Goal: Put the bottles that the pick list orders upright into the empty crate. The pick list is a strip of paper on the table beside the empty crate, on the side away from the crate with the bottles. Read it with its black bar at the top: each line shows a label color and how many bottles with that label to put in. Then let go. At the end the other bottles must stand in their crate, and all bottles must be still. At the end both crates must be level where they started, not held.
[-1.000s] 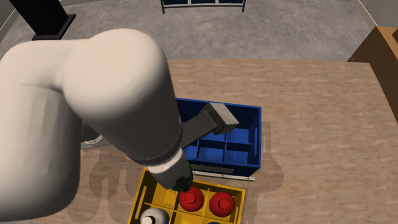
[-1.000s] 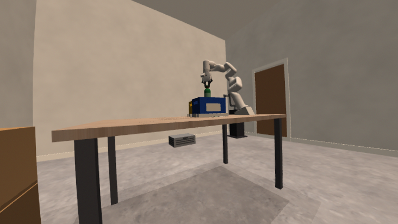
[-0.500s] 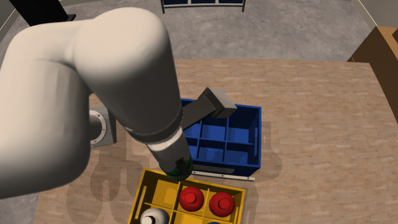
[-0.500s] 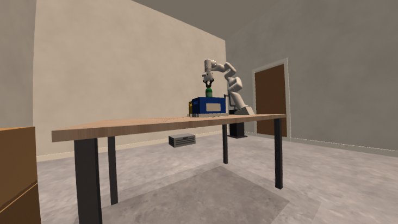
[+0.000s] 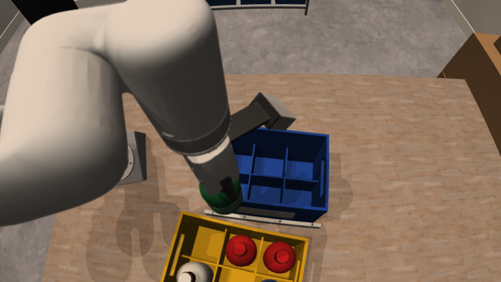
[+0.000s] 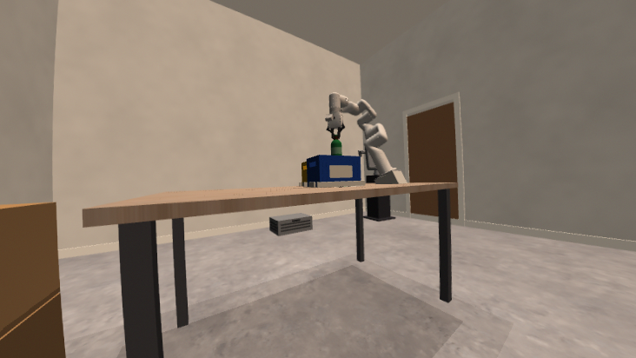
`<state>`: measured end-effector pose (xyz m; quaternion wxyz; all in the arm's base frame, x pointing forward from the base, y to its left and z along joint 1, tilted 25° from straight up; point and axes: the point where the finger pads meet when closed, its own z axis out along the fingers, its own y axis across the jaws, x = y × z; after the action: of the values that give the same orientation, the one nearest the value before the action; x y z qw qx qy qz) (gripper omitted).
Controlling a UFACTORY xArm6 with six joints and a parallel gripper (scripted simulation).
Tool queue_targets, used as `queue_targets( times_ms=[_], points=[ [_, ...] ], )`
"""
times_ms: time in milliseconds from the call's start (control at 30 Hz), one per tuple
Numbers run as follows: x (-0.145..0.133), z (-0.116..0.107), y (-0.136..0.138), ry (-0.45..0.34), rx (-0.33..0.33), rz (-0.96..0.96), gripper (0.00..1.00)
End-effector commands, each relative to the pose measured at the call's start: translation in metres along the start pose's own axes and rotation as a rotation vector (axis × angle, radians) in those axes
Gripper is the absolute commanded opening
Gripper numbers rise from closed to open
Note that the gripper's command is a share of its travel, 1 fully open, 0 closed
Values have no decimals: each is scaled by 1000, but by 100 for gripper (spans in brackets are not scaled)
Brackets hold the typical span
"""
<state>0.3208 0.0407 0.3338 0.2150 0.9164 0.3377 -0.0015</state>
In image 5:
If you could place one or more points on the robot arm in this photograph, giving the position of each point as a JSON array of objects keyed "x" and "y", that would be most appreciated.
[{"x": 63, "y": 138}]

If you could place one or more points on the blue crate with dividers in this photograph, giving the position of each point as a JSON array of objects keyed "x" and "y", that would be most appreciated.
[{"x": 262, "y": 160}]

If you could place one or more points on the orange divided crate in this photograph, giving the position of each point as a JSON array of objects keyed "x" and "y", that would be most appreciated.
[{"x": 204, "y": 238}]

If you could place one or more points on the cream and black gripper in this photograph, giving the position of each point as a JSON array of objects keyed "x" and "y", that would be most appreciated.
[{"x": 214, "y": 167}]

